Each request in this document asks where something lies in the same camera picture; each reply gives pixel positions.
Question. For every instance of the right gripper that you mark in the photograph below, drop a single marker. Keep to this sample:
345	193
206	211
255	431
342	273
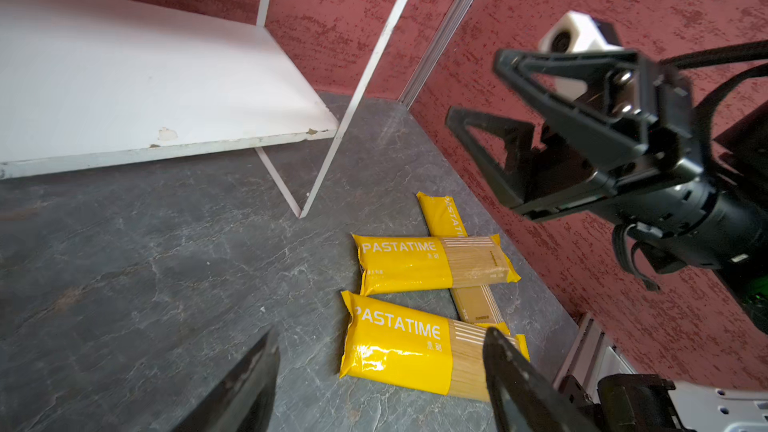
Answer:
648	186

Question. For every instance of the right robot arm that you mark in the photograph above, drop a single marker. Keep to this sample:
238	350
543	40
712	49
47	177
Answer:
490	140

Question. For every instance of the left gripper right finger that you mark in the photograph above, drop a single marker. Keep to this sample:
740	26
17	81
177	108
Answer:
521	398

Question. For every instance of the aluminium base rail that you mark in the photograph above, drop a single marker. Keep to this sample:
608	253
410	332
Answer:
593	356

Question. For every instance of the white two-tier shelf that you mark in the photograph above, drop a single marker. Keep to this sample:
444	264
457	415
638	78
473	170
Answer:
87	84

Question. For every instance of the yellow pasta bag front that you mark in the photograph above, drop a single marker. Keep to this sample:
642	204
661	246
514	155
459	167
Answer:
404	347

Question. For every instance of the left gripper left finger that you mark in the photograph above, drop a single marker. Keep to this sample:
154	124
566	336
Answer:
244	399

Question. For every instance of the yellow pasta bag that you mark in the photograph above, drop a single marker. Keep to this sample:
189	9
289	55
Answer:
404	347
411	264

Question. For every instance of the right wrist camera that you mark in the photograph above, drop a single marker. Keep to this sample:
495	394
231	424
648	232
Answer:
578	32

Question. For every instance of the yellow pasta bag underneath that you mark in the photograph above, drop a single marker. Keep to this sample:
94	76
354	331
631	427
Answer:
476	304

